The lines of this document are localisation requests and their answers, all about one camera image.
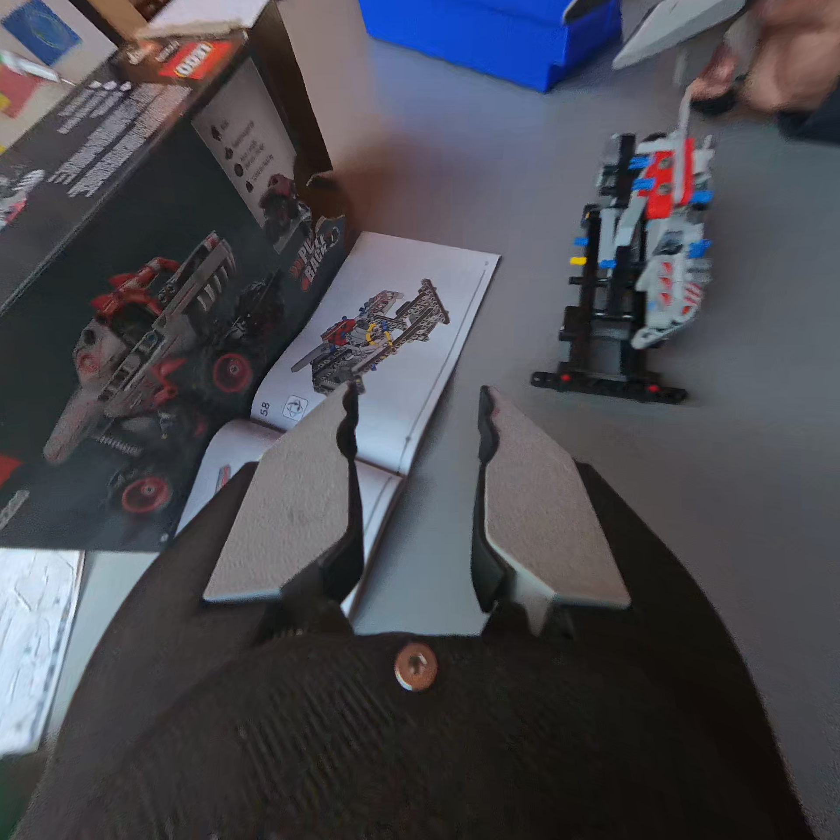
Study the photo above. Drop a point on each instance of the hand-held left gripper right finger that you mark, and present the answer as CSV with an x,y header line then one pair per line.
x,y
544,512

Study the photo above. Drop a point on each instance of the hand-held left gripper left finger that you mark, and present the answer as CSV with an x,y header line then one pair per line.
x,y
282,512

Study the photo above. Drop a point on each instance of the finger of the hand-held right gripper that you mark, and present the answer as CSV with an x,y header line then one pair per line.
x,y
584,8
676,26

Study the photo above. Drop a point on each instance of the grey red lego truck model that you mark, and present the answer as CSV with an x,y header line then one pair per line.
x,y
656,197

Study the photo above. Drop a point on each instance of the person's right forearm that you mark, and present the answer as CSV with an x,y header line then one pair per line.
x,y
814,118

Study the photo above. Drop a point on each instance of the black lego set box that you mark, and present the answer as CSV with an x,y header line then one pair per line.
x,y
131,328

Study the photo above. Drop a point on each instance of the lego instruction booklet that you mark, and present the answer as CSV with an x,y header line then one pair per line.
x,y
420,282

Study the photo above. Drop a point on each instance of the person's right hand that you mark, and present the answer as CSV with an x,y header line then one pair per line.
x,y
787,52

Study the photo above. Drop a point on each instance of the blue plastic bin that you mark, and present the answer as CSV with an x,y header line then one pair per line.
x,y
472,33

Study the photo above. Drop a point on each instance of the white sticker sheet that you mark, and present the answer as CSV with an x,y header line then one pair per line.
x,y
33,643

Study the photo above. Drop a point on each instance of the blue paper sheet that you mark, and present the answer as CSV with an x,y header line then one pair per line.
x,y
39,29

